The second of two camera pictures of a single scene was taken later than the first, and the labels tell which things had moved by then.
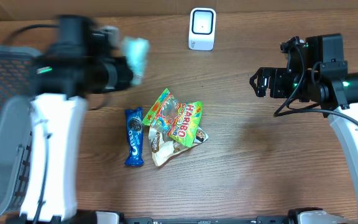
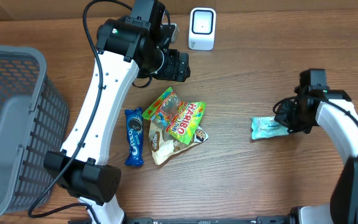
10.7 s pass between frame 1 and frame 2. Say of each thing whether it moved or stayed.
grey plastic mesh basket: stayed
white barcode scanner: stayed
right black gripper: moved
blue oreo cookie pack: stayed
